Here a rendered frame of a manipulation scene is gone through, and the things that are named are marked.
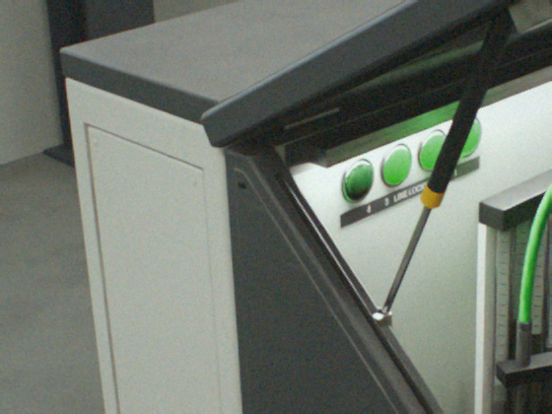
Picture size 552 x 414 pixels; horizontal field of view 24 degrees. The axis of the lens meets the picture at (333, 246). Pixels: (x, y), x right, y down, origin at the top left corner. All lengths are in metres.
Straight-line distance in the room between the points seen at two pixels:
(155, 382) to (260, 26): 0.44
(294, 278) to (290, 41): 0.31
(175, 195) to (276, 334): 0.19
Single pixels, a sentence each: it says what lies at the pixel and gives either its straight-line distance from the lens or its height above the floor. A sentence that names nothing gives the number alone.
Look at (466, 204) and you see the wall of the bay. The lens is 1.58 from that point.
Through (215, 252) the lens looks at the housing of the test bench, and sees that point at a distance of 1.39.
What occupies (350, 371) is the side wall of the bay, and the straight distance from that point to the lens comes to 1.29.
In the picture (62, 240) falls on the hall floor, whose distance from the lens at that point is 4.74.
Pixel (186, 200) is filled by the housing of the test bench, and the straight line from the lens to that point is 1.41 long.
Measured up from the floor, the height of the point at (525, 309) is 1.18.
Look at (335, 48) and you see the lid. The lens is 1.14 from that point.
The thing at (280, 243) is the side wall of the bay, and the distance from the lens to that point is 1.30.
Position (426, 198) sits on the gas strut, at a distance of 1.17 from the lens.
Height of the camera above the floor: 1.92
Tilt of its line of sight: 25 degrees down
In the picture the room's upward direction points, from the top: 2 degrees counter-clockwise
